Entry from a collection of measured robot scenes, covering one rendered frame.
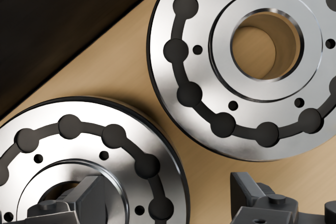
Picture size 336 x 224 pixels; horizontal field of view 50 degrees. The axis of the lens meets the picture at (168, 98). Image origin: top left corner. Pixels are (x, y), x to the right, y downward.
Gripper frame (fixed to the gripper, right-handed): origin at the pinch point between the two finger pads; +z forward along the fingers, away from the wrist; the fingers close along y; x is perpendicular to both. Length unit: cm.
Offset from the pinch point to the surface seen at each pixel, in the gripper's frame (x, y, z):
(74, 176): 1.0, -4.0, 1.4
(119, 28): 7.8, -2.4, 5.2
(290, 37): 6.8, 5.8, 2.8
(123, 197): 0.0, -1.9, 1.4
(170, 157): 1.6, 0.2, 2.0
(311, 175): -0.3, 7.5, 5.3
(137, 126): 3.0, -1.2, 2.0
